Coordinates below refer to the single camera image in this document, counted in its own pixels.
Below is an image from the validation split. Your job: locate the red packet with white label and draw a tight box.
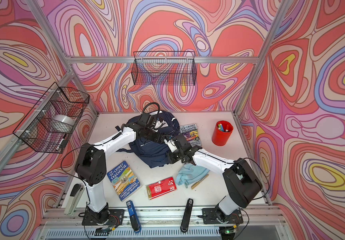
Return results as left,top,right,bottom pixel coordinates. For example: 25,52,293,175
146,177,177,200

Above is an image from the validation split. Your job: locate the red pen cup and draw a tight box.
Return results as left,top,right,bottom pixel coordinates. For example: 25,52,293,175
212,121,234,146

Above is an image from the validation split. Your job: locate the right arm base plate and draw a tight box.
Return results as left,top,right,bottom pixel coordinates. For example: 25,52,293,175
198,208,244,226

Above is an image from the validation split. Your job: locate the black marker in left basket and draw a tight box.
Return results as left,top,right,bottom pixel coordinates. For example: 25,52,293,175
56,134,67,151

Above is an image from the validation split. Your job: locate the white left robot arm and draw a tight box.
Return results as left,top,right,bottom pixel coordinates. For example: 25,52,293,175
74,111,165,215

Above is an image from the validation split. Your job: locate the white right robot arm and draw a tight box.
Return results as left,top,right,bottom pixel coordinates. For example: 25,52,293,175
163,134,263,223

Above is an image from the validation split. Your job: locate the black stapler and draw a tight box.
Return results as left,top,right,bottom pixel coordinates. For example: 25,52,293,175
180,199,194,233

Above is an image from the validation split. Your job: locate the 143-storey treehouse book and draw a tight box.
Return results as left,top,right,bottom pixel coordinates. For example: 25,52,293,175
180,124,202,147

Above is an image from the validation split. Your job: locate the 91-storey treehouse book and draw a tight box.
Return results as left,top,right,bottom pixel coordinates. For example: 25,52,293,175
106,161,142,202

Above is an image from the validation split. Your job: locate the light blue pencil case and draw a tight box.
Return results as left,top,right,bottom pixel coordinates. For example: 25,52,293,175
176,164,210,186

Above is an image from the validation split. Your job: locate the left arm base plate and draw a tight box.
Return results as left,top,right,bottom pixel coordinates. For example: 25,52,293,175
82,208,124,227

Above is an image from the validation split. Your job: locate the navy blue backpack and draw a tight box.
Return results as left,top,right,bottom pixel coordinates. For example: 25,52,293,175
117,111,180,169

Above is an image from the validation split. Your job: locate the black wire basket on rear wall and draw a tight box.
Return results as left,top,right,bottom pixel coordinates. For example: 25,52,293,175
131,50,197,86

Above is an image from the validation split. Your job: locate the black wire basket on wall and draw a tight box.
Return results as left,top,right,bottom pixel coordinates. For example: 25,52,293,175
13,83,90,154
131,50,197,86

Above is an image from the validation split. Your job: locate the wooden pencil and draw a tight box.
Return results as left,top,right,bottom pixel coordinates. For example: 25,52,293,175
191,174,209,190

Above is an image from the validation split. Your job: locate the black wire basket on left wall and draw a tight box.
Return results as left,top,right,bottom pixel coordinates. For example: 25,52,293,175
13,83,90,154

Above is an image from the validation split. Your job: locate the silver tape roll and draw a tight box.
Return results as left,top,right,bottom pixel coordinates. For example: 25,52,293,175
50,115,75,133

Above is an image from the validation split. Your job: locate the blue stapler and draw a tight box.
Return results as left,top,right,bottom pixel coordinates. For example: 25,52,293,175
126,200,141,234

